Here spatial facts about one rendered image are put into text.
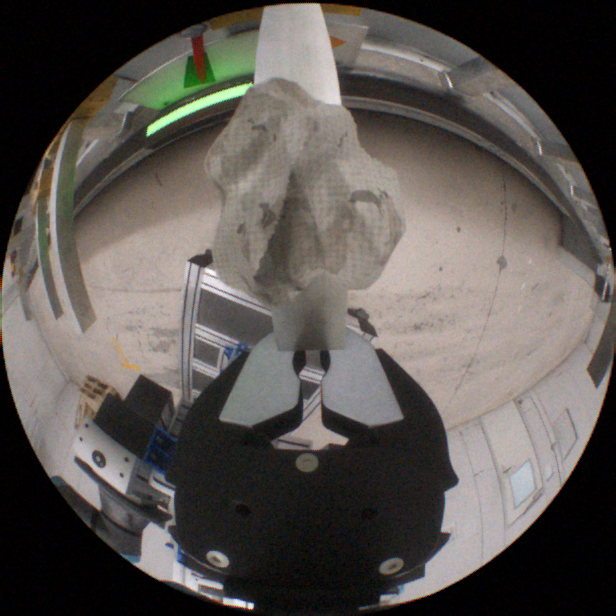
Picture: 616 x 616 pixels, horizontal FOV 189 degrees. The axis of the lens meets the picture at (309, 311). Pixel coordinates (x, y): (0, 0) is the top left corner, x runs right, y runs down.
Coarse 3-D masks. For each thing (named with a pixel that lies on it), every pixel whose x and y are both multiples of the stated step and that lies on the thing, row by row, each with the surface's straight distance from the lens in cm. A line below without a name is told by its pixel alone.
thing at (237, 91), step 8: (232, 88) 30; (240, 88) 29; (208, 96) 31; (216, 96) 30; (224, 96) 30; (232, 96) 29; (192, 104) 32; (200, 104) 31; (208, 104) 30; (176, 112) 33; (184, 112) 32; (160, 120) 35; (168, 120) 33; (152, 128) 35
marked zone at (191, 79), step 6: (204, 54) 26; (192, 60) 27; (186, 66) 28; (192, 66) 28; (210, 66) 28; (186, 72) 29; (192, 72) 29; (210, 72) 29; (186, 78) 30; (192, 78) 30; (210, 78) 31; (186, 84) 31; (192, 84) 31; (198, 84) 31
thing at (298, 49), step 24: (264, 24) 13; (288, 24) 13; (312, 24) 13; (264, 48) 11; (288, 48) 10; (312, 48) 10; (264, 72) 9; (288, 72) 9; (312, 72) 9; (336, 72) 9; (312, 96) 8; (336, 96) 8; (312, 288) 8; (336, 288) 8; (288, 312) 8; (312, 312) 8; (336, 312) 8; (288, 336) 9; (312, 336) 9; (336, 336) 9
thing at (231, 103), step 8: (240, 96) 29; (216, 104) 29; (224, 104) 29; (232, 104) 28; (200, 112) 30; (208, 112) 29; (216, 112) 29; (176, 120) 32; (184, 120) 31; (192, 120) 30; (168, 128) 33; (176, 128) 31; (152, 136) 34; (160, 136) 33
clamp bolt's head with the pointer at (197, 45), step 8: (200, 24) 21; (184, 32) 21; (192, 32) 21; (200, 32) 21; (192, 40) 24; (200, 40) 24; (192, 48) 24; (200, 48) 25; (200, 56) 26; (200, 64) 27; (200, 72) 28; (200, 80) 30
